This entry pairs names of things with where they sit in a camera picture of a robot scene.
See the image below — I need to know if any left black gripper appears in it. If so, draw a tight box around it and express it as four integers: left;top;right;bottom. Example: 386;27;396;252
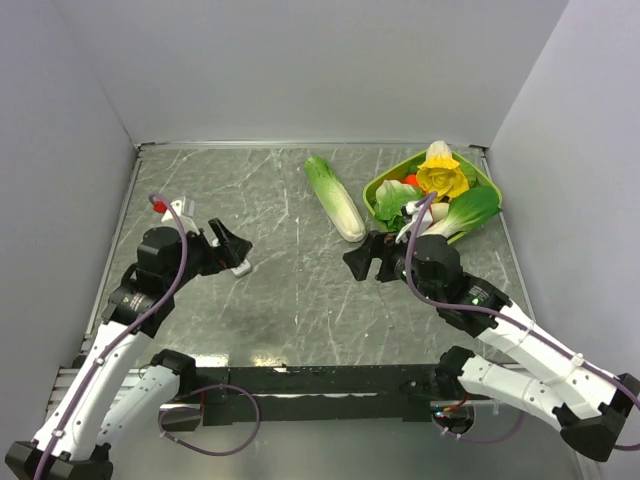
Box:
165;216;251;290

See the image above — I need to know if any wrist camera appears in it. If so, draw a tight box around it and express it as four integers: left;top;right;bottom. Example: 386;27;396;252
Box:
152;196;198;233
395;201;434;244

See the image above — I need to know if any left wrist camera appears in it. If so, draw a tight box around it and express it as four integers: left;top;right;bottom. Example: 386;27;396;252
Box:
152;196;198;233

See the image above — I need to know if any orange carrot toy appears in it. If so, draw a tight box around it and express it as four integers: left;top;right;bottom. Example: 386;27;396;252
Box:
402;174;420;188

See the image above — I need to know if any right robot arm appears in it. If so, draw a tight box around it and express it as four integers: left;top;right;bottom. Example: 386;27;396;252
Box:
343;231;639;462

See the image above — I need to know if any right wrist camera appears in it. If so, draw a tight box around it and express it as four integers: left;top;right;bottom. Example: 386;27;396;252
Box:
395;201;434;244

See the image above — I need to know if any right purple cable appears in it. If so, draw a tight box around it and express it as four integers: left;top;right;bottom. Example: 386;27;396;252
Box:
404;191;640;449

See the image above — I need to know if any green lettuce toy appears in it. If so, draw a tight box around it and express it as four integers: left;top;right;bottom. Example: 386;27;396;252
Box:
374;180;424;232

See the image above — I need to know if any napa cabbage toy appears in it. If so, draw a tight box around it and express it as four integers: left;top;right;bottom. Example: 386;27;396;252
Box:
303;156;366;243

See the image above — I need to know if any yellow cabbage toy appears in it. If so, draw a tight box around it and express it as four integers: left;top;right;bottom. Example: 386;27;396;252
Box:
416;140;470;202

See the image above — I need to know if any green plastic basket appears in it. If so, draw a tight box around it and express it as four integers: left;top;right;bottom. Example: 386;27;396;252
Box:
363;141;502;243

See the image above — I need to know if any bok choy toy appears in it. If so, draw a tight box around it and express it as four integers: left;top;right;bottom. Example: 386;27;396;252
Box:
421;186;501;241

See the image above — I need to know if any black base bar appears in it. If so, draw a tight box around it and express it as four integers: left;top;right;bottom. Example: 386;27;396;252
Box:
137;349;501;429

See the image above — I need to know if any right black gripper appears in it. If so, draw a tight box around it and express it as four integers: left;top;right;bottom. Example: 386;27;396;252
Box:
342;226;442;305

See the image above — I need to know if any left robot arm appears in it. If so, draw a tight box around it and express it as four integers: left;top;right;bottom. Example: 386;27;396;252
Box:
5;218;253;479

